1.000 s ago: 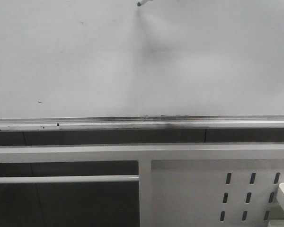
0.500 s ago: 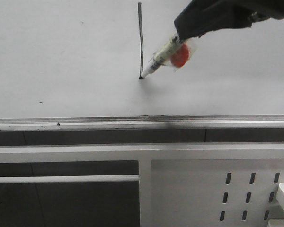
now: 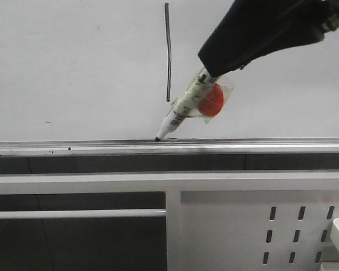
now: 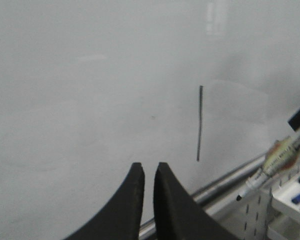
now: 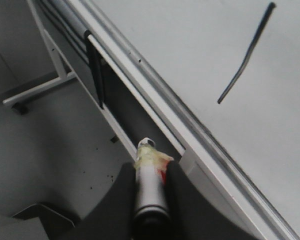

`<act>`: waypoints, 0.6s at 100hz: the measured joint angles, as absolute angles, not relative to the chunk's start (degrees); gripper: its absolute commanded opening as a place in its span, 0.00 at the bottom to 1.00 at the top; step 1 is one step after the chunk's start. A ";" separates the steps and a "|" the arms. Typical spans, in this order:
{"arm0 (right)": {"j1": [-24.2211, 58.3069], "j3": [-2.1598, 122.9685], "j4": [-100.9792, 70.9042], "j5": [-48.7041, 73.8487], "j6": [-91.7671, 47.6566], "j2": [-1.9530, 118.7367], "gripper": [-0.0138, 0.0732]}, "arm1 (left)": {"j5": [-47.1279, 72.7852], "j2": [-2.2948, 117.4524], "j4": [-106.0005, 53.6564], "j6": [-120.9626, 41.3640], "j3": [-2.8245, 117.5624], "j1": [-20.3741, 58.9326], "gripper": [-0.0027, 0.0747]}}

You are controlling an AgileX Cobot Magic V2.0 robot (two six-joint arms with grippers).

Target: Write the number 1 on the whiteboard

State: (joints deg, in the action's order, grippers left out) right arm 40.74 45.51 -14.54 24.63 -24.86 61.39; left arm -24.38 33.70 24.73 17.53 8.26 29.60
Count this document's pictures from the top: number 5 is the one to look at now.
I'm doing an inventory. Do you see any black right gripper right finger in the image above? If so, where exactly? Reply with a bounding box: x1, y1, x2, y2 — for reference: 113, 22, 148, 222
165, 161, 253, 240

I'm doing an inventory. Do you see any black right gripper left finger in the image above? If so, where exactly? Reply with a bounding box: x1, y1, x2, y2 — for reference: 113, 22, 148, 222
58, 162, 136, 240

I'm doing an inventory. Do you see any white whiteboard marker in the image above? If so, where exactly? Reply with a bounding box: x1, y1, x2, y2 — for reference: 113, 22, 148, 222
133, 137, 174, 221

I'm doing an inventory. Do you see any red round magnet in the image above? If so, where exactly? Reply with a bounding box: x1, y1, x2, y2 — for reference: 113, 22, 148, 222
157, 168, 167, 185

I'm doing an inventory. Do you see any white whiteboard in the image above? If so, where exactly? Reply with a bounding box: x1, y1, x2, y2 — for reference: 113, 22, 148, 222
67, 0, 300, 240

